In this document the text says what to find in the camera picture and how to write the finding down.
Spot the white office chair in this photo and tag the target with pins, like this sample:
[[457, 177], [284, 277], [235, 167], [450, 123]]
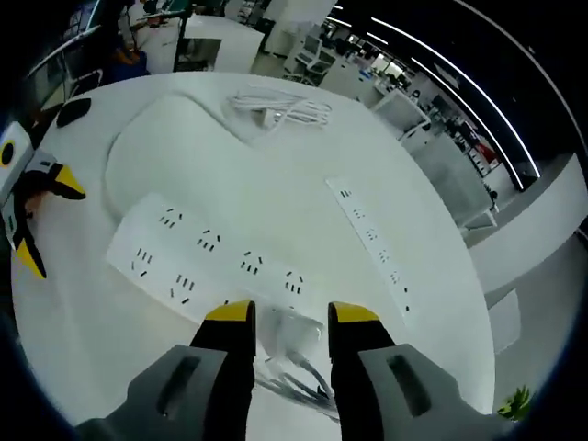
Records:
[[317, 62]]

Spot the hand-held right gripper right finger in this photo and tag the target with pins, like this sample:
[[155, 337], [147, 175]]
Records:
[[427, 404]]

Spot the white charger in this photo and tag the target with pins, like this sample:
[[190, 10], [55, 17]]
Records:
[[294, 328]]

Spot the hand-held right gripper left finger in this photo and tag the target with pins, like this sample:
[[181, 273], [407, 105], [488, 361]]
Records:
[[151, 404]]

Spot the black stand pole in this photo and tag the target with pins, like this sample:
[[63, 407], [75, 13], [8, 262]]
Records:
[[181, 41]]

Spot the wide white power strip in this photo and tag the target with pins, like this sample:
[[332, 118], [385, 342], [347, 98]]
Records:
[[184, 243]]

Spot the narrow white socket strip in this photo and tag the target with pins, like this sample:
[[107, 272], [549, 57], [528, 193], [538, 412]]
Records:
[[372, 234]]

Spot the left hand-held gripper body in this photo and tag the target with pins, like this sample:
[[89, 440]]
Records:
[[14, 184]]

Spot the white office desk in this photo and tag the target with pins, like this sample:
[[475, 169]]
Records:
[[399, 110]]

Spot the black round puck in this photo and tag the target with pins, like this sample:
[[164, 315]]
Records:
[[73, 112]]

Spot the potted green plant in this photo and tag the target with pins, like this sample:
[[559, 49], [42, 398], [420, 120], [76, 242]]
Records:
[[516, 404]]

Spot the white counter unit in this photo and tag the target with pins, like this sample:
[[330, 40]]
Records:
[[229, 41]]

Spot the white folded stand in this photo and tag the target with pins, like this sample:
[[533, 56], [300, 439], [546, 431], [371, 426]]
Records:
[[294, 112]]

